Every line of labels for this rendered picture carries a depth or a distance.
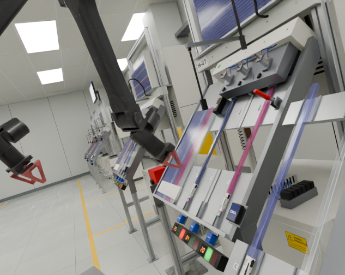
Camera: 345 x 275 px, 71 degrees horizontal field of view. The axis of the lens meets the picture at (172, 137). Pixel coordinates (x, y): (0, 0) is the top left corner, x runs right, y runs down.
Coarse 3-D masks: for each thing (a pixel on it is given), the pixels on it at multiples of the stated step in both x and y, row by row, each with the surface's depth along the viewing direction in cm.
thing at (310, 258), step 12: (336, 156) 44; (336, 168) 43; (336, 180) 42; (336, 192) 41; (324, 204) 41; (324, 216) 40; (324, 228) 40; (312, 240) 40; (312, 252) 39; (312, 264) 38
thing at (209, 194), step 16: (192, 176) 105; (208, 176) 94; (224, 176) 86; (240, 176) 78; (208, 192) 89; (224, 192) 81; (240, 192) 74; (192, 208) 92; (208, 208) 84; (224, 224) 73
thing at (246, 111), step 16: (288, 80) 82; (208, 96) 137; (240, 96) 105; (256, 96) 94; (272, 96) 85; (240, 112) 98; (256, 112) 89; (272, 112) 81; (224, 128) 103; (240, 128) 94
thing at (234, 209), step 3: (234, 204) 67; (231, 207) 67; (234, 207) 66; (237, 207) 65; (231, 210) 67; (234, 210) 66; (237, 210) 65; (228, 213) 67; (231, 213) 66; (234, 213) 65; (237, 213) 64; (228, 216) 67; (231, 216) 66; (234, 216) 65; (231, 219) 65; (234, 219) 64
